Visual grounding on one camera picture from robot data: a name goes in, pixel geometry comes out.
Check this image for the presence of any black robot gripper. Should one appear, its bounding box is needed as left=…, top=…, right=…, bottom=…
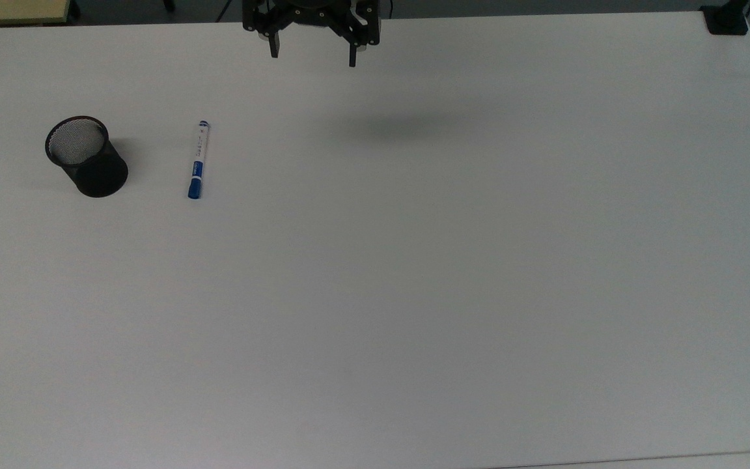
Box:
left=242, top=0, right=382, bottom=68

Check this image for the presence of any blue and white marker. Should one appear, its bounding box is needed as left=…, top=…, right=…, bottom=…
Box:
left=187, top=120, right=212, bottom=200

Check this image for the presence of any black mesh pen cup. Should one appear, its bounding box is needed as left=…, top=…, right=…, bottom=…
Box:
left=45, top=116, right=130, bottom=199

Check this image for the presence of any beige side table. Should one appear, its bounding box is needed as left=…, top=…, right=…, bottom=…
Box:
left=0, top=0, right=72, bottom=28

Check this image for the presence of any black camera stand base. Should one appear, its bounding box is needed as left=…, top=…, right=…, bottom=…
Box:
left=700, top=0, right=750, bottom=36

